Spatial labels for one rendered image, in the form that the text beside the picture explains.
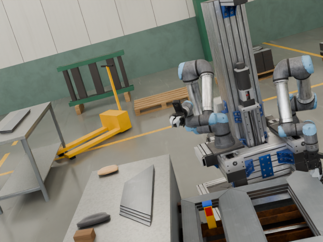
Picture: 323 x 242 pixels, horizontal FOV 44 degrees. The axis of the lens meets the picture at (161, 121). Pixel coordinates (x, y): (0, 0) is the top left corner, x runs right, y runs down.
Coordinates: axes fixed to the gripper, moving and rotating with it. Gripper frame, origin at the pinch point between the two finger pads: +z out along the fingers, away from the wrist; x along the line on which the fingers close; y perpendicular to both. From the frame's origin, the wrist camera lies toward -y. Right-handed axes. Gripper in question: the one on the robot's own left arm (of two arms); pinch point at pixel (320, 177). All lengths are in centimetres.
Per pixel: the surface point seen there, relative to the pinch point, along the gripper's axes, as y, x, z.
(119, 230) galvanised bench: 119, 40, -18
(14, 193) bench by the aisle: 320, -239, 64
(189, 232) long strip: 84, 27, 0
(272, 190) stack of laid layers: 29.6, -2.3, 2.9
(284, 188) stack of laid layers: 21.9, -2.3, 3.8
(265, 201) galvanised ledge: 33.3, -18.1, 19.5
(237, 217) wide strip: 56, 22, 1
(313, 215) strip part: 17.1, 35.9, 0.7
